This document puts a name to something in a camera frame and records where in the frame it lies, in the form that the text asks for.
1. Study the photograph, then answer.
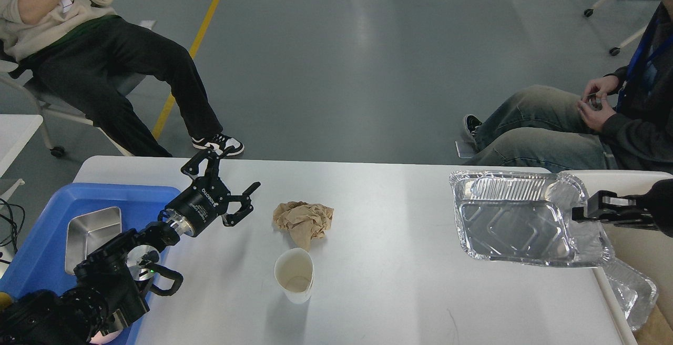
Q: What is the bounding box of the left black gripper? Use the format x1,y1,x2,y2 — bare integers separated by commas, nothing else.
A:
159,146,262,238

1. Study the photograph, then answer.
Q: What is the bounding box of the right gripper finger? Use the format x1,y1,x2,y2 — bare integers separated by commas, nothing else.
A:
572,191,638,219
597,211,658,230

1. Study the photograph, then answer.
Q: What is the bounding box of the aluminium foil tray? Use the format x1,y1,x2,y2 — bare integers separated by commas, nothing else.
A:
448,170,615,267

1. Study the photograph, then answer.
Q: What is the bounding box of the white paper cup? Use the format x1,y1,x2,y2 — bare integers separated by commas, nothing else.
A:
274,247,314,304

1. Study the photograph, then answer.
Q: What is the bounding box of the stainless steel rectangular tray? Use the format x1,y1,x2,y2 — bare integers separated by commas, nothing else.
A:
64,206,122,275

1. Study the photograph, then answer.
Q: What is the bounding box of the pink mug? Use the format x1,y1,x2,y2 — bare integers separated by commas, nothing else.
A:
87,322,126,344

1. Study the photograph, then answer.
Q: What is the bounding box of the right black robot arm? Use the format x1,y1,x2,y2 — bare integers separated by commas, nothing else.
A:
572,179,672,237

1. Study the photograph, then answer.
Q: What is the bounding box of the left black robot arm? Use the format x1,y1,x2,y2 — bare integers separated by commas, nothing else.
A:
2,148,260,344

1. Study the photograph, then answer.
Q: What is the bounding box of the white plastic bin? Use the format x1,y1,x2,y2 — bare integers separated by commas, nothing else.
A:
572,170,672,344

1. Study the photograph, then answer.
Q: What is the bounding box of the foil tray in bin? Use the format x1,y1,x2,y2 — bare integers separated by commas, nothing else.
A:
603,258,659,331

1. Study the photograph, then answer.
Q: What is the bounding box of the person in grey hoodie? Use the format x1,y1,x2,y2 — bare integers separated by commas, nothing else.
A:
465,0,672,173

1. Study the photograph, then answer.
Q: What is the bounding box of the crumpled brown paper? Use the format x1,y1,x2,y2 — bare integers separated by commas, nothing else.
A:
272,201,334,252

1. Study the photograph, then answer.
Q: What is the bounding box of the grey office chair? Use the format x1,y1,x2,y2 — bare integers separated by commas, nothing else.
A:
1,52,145,127

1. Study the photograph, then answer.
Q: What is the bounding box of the white side table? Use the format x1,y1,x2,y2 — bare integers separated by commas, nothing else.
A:
1,114,43,177

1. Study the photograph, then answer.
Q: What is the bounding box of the teal mug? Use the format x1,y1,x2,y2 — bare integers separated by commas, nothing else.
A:
0,291,14,311

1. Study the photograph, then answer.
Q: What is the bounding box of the person in beige hoodie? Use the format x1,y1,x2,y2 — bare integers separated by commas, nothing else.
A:
1,0,244,157

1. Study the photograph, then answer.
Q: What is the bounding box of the black cable bundle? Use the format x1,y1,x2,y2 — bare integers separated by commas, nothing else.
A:
0,198,26,264

